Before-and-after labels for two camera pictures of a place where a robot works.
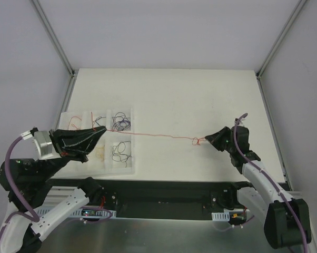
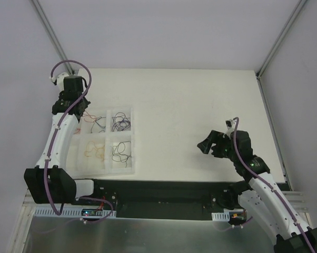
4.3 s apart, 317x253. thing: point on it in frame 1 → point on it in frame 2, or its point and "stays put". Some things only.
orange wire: [196, 140] → [90, 117]
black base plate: [151, 200] stays put
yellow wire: [100, 152] stays put
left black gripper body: [58, 142] → [82, 106]
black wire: [121, 152] stays put
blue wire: [99, 117] stays put
